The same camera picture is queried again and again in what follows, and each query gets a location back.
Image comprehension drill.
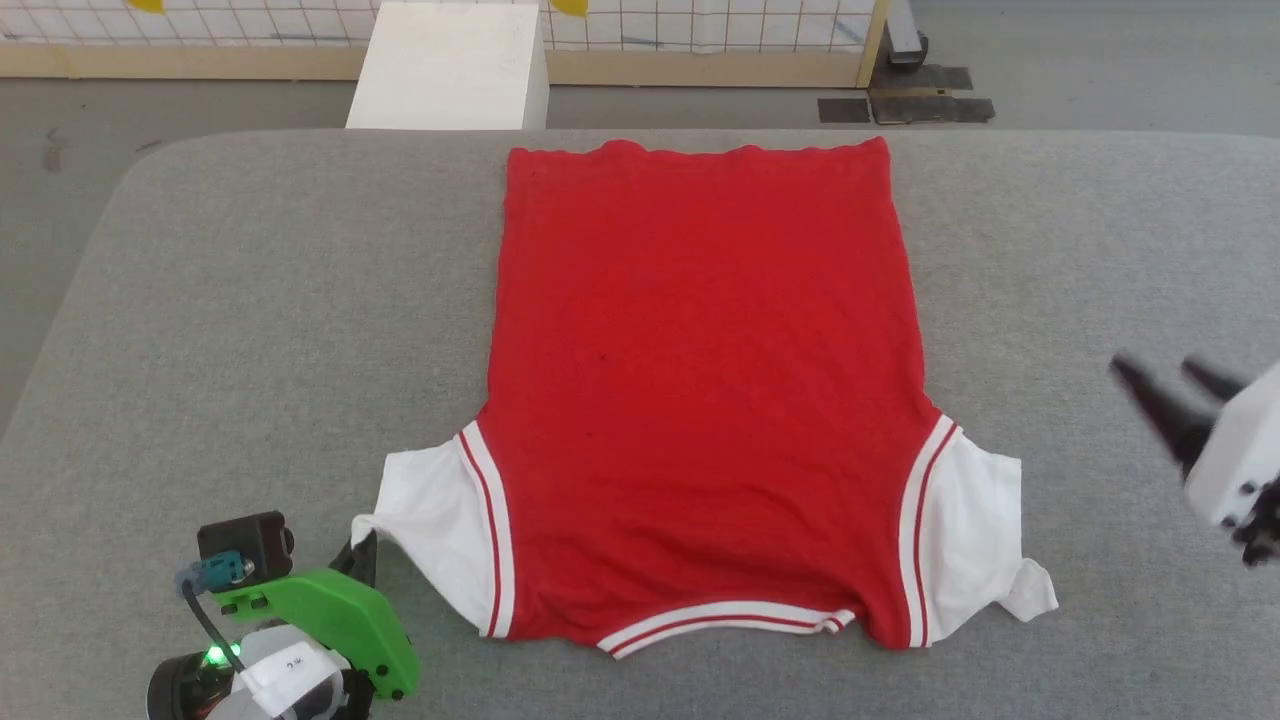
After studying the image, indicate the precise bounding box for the red and white shirt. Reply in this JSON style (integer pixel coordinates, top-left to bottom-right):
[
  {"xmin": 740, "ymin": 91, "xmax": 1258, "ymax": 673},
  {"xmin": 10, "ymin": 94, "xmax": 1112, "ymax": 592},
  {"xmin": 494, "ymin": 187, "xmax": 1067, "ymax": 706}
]
[{"xmin": 350, "ymin": 138, "xmax": 1059, "ymax": 661}]

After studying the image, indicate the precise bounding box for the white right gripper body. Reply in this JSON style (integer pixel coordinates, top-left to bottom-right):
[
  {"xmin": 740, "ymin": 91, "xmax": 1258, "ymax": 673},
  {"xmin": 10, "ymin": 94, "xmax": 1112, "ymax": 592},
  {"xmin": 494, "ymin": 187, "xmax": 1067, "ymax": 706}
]
[{"xmin": 1183, "ymin": 360, "xmax": 1280, "ymax": 531}]

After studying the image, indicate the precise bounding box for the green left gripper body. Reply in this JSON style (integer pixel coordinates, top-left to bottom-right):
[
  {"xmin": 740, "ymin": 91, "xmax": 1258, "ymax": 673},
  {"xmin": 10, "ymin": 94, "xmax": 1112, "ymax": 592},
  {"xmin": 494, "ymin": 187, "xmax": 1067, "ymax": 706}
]
[{"xmin": 212, "ymin": 568, "xmax": 421, "ymax": 701}]

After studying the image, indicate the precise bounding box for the thin black cable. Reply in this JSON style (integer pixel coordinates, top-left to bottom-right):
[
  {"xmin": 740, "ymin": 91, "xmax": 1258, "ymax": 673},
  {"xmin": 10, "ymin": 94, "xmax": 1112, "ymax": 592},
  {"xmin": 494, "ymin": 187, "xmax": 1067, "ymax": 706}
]
[{"xmin": 178, "ymin": 578, "xmax": 246, "ymax": 673}]

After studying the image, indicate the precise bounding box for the grey fabric sofa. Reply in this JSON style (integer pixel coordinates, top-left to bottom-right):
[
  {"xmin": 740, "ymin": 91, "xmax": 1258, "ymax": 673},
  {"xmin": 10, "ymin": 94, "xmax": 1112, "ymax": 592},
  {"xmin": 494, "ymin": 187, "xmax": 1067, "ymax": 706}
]
[{"xmin": 0, "ymin": 128, "xmax": 1280, "ymax": 720}]

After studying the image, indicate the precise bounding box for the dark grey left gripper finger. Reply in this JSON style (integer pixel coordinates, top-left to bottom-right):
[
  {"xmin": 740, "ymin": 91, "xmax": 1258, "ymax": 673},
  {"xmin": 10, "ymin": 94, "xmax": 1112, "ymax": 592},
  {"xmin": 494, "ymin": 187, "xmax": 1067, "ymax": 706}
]
[{"xmin": 330, "ymin": 528, "xmax": 380, "ymax": 589}]

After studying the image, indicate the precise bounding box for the wooden framed grid fence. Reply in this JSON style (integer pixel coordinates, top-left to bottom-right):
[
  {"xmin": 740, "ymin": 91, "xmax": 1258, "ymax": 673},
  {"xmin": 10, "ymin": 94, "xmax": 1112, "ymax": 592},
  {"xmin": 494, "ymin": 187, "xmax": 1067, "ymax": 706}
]
[{"xmin": 0, "ymin": 0, "xmax": 891, "ymax": 89}]

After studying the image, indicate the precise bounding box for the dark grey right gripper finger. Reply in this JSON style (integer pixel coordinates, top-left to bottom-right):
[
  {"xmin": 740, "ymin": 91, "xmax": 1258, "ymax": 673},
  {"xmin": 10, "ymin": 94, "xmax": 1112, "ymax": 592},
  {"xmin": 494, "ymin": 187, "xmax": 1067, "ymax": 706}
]
[
  {"xmin": 1182, "ymin": 355, "xmax": 1251, "ymax": 401},
  {"xmin": 1110, "ymin": 352, "xmax": 1216, "ymax": 471}
]

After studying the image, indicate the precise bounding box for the large black floor mat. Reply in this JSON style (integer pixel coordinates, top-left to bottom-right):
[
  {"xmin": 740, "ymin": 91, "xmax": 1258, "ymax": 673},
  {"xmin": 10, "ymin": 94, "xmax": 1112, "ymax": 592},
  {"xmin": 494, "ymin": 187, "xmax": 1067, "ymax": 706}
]
[{"xmin": 868, "ymin": 90, "xmax": 996, "ymax": 125}]

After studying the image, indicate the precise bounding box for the grey metal post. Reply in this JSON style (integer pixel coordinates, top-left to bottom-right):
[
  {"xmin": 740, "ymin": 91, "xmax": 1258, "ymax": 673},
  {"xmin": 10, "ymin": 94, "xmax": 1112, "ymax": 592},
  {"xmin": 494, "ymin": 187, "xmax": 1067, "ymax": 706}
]
[{"xmin": 884, "ymin": 0, "xmax": 930, "ymax": 69}]

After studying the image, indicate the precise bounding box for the white paper tag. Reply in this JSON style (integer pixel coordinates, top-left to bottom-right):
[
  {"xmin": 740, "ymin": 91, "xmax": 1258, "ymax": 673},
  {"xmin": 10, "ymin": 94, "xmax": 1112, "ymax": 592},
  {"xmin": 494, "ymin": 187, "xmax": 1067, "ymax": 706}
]
[{"xmin": 240, "ymin": 640, "xmax": 343, "ymax": 717}]

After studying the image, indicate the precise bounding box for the dark floor mat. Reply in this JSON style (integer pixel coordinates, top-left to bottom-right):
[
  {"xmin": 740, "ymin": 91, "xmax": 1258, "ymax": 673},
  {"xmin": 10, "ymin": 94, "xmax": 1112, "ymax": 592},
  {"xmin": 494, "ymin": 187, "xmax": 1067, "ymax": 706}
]
[{"xmin": 872, "ymin": 65, "xmax": 973, "ymax": 93}]

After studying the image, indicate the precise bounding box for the white rectangular block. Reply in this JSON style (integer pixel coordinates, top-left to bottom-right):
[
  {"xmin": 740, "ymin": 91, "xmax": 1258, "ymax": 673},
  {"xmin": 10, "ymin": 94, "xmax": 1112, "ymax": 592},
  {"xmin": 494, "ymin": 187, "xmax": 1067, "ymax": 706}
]
[{"xmin": 346, "ymin": 0, "xmax": 550, "ymax": 131}]

